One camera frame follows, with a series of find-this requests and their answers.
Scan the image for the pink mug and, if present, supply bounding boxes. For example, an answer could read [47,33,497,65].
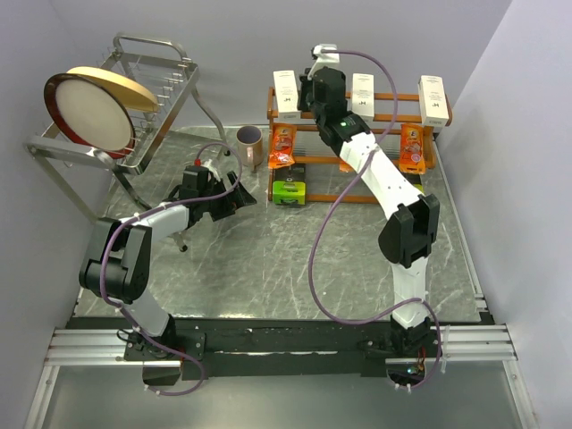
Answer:
[236,125,264,172]

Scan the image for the white box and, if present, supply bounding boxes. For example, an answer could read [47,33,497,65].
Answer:
[350,73,374,123]
[273,70,300,122]
[418,75,450,128]

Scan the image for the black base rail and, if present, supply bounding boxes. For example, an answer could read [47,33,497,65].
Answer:
[64,315,443,388]

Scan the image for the orange wooden shelf rack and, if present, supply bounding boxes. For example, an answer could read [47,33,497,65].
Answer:
[267,87,438,207]

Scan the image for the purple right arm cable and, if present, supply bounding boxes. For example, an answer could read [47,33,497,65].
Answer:
[307,49,443,391]

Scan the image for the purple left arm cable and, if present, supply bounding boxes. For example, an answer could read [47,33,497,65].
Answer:
[98,142,245,397]

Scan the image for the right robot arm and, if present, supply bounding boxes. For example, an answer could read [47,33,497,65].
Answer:
[299,66,440,356]

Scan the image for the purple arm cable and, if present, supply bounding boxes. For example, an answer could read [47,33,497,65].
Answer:
[307,49,443,391]
[98,142,245,397]

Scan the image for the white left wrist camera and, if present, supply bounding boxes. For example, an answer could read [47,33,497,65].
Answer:
[201,158,221,181]

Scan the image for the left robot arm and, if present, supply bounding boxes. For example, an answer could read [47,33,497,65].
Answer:
[79,165,257,359]

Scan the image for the red rimmed white plate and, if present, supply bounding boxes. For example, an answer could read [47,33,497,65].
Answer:
[43,73,136,159]

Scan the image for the black green razor box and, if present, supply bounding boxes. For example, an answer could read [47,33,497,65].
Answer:
[402,172,425,193]
[272,163,307,206]

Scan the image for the orange razor pack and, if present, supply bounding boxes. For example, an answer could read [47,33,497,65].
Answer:
[339,160,354,173]
[268,123,297,170]
[398,123,426,174]

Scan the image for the tan wooden plate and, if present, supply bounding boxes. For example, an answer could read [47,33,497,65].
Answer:
[68,66,159,113]

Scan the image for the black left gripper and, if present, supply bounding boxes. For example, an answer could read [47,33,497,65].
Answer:
[199,172,256,221]

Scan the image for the aluminium frame rail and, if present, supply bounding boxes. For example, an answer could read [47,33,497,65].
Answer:
[24,329,181,428]

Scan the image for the steel dish rack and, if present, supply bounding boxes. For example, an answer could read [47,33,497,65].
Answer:
[24,32,227,223]

